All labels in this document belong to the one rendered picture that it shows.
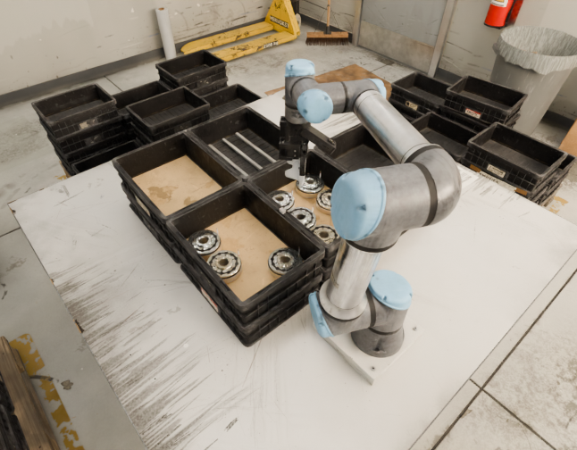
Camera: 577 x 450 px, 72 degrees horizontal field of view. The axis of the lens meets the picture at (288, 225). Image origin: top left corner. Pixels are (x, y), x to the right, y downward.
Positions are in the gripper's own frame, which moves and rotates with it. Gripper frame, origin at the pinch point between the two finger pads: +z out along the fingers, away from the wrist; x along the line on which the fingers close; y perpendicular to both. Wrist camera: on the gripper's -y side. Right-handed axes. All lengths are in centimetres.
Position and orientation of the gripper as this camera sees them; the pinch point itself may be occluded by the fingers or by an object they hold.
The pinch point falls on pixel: (303, 178)
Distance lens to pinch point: 124.7
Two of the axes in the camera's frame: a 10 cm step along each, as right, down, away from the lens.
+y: -10.0, -0.6, 0.5
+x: -0.8, 6.7, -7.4
